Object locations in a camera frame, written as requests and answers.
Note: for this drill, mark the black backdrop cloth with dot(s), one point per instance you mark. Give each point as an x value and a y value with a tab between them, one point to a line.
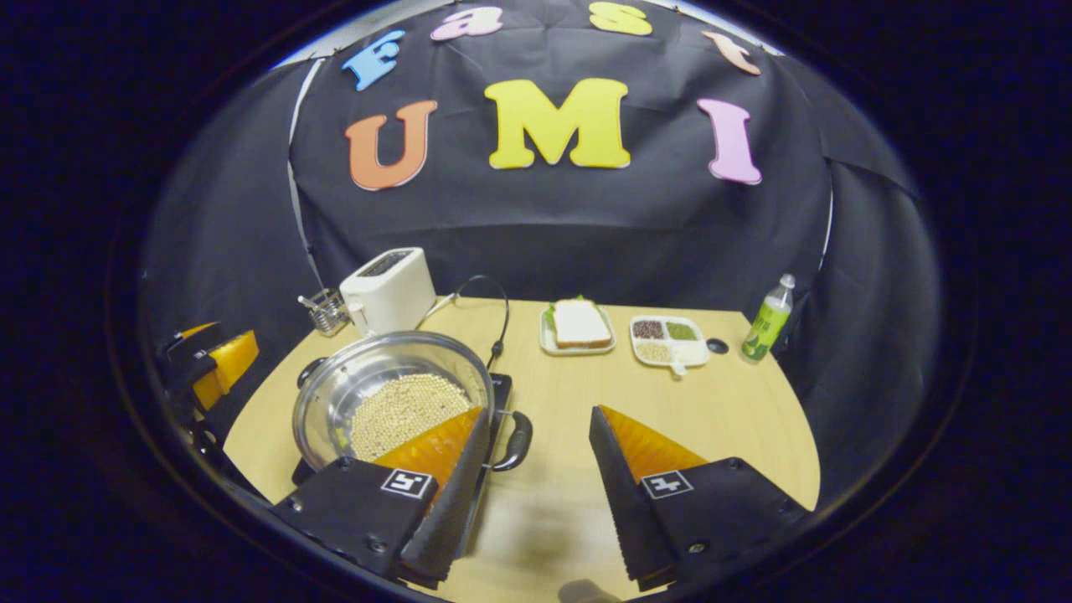
544	226

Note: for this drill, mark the green drink bottle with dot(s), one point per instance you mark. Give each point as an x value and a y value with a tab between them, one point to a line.
766	327

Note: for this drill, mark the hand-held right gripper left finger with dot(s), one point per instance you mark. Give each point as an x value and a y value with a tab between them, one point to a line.
448	519

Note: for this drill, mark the pile of soybeans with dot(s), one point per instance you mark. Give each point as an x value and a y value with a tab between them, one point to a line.
402	414

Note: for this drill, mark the stainless steel pot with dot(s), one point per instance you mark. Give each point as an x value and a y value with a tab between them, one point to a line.
368	360

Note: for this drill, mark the black table grommet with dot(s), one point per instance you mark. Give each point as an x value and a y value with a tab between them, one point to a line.
717	346

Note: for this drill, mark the sandwich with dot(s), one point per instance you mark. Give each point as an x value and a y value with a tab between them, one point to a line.
579	322

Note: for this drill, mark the small rectangular plate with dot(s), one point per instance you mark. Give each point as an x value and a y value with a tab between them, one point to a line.
548	343

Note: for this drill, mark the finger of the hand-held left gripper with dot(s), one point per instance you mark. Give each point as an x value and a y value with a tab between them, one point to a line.
191	345
226	364

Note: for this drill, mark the black induction cooktop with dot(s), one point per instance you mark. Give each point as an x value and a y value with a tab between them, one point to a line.
502	389

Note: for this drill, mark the white divided bean dish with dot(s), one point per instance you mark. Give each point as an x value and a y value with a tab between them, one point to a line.
670	343

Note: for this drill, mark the white toaster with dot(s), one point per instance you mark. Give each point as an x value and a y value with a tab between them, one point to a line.
389	293

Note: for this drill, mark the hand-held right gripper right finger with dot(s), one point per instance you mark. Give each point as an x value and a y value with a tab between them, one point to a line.
628	511

